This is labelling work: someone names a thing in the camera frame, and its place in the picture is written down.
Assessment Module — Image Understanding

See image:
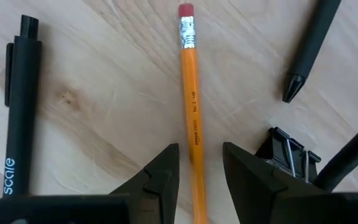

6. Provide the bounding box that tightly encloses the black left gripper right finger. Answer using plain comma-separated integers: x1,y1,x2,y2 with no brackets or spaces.
222,141,329,224

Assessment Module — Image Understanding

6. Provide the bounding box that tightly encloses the orange pencil pink eraser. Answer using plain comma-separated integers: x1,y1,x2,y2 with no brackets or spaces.
177,2,209,224

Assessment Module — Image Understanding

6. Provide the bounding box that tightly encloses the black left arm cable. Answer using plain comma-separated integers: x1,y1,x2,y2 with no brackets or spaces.
312,113,358,192

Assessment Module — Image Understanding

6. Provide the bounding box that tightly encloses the black binder clip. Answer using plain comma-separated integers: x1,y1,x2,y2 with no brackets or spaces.
254,126,323,185

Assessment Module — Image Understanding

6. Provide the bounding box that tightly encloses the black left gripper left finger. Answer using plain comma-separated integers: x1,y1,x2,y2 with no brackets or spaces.
109,142,180,224

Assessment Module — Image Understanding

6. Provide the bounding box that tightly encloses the black click pen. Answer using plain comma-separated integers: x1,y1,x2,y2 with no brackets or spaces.
281,0,343,105
2,14,43,198

